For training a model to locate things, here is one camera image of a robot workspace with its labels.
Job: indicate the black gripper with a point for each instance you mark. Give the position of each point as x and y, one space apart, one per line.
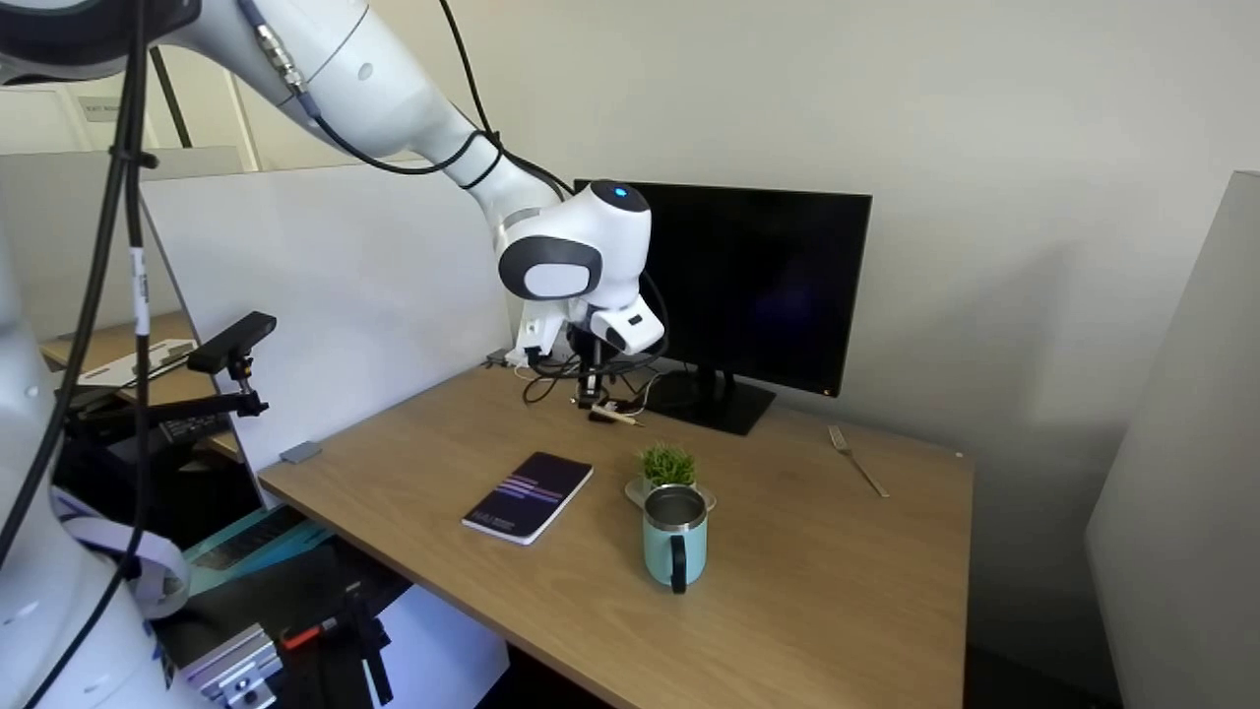
595 342

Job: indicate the artificial grass in white pot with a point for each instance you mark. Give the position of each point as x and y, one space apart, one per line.
668 470

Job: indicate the dark navy striped notebook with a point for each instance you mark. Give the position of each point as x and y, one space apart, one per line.
526 499

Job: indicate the teal metal mug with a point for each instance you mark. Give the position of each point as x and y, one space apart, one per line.
676 540

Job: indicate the black computer monitor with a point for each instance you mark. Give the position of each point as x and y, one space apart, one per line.
772 280

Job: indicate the white divider panel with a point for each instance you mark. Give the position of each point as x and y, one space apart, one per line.
341 300

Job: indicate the silver fork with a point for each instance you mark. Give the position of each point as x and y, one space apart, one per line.
854 457

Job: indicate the white keyboard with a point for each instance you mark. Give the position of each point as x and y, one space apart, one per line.
140 359

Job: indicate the grey partition panel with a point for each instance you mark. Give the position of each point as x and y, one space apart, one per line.
1184 499

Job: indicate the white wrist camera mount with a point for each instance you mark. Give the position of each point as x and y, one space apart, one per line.
630 325

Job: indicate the black camera on stand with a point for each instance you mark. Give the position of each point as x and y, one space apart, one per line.
235 342

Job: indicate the aluminium bracket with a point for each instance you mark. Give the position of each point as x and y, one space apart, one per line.
238 665

